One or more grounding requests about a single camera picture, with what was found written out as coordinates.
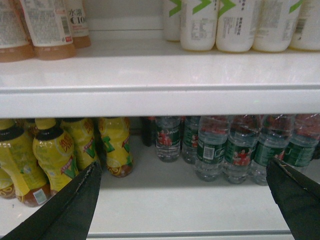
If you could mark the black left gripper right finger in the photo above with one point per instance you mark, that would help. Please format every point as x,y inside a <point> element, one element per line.
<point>298,198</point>

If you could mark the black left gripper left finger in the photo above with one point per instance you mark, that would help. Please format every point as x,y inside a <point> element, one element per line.
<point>68,214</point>

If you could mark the clear water bottle green label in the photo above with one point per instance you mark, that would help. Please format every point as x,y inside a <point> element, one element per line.
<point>305,137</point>
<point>274,136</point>
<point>241,142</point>
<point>213,133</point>
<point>168,138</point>
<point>190,139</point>

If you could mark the white metal shelf board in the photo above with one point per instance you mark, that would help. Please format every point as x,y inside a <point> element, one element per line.
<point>167,201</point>

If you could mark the white upper shelf board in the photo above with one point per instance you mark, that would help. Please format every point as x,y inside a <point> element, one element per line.
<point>153,77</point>

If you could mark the yellow lemon tea bottle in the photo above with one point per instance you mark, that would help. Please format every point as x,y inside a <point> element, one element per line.
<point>32,187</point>
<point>7,188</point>
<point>53,147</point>
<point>115,135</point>

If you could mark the dark cola bottle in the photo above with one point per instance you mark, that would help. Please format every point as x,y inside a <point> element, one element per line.
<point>148,131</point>

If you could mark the white yogurt drink bottle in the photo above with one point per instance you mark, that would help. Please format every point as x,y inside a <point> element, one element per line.
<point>306,36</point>
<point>237,24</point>
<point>276,25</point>
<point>198,24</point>
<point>172,19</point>

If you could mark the pink peach drink bottle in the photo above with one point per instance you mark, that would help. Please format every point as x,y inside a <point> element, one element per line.
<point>49,28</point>
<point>78,23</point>
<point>14,44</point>

